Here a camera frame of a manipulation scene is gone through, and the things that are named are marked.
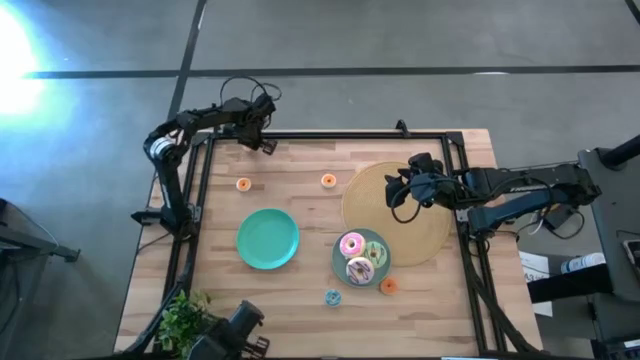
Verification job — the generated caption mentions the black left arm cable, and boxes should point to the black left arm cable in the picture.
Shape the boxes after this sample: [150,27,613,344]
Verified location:
[218,74,284,109]

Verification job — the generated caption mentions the white bottle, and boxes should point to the white bottle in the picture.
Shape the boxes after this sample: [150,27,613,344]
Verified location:
[559,252,607,275]

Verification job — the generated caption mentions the large mint green iced donut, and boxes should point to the large mint green iced donut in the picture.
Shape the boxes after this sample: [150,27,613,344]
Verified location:
[363,240,389,269]

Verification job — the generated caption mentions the large pink iced donut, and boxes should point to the large pink iced donut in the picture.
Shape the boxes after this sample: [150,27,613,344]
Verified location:
[339,231,367,260]

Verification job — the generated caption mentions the large white chocolate-drizzled donut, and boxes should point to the large white chocolate-drizzled donut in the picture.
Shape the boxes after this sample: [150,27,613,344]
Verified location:
[345,256,376,287]

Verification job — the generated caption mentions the bright teal round plate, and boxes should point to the bright teal round plate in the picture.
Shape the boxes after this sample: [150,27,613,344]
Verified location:
[235,208,301,271]

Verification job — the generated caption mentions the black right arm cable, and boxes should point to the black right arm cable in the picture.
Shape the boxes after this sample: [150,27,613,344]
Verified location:
[389,183,425,225]

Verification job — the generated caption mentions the grey cabinet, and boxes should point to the grey cabinet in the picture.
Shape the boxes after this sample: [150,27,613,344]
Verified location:
[577,147,640,304]

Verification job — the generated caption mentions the green potted plant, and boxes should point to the green potted plant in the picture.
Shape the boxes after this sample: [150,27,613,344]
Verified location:
[155,289,219,359]

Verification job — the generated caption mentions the black metal table frame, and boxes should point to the black metal table frame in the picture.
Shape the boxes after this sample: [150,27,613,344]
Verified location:
[122,130,539,357]

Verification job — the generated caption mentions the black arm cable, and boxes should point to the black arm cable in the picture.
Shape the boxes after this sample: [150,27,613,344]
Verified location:
[389,183,425,225]
[218,74,284,109]

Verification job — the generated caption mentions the black pole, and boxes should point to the black pole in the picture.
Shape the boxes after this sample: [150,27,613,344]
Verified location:
[599,133,640,169]

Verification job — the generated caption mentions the black mechanical device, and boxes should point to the black mechanical device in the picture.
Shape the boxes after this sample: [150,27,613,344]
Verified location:
[187,299,272,360]

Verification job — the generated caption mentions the round woven tan placemat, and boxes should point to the round woven tan placemat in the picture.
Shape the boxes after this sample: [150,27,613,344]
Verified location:
[341,160,454,268]

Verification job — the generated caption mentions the dull grey-blue round plate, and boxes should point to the dull grey-blue round plate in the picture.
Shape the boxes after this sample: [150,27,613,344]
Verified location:
[330,228,393,289]

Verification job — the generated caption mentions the white paper sheet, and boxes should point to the white paper sheet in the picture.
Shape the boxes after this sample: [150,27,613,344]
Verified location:
[518,249,554,319]

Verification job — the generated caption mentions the black shelf bar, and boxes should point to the black shelf bar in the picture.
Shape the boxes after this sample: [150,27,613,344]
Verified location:
[527,277,615,304]

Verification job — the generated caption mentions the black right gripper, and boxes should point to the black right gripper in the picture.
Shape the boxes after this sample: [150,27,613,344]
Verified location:
[384,152,459,209]

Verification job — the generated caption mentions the dark metal stand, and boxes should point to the dark metal stand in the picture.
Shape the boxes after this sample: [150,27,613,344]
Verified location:
[0,197,81,264]

